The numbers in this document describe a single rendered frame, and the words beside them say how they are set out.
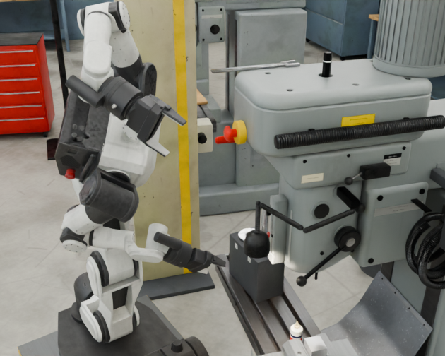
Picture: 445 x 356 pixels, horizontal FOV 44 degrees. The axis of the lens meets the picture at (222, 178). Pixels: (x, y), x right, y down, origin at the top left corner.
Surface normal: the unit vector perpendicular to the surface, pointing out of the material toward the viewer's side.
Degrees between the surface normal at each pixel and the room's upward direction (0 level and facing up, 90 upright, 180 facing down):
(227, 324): 0
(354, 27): 90
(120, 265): 75
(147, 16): 90
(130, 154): 46
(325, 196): 90
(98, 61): 33
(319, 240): 90
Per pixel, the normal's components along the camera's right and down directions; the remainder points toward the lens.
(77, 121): 0.40, -0.35
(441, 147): 0.29, 0.44
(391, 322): -0.85, -0.29
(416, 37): -0.34, 0.43
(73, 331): 0.00, -0.89
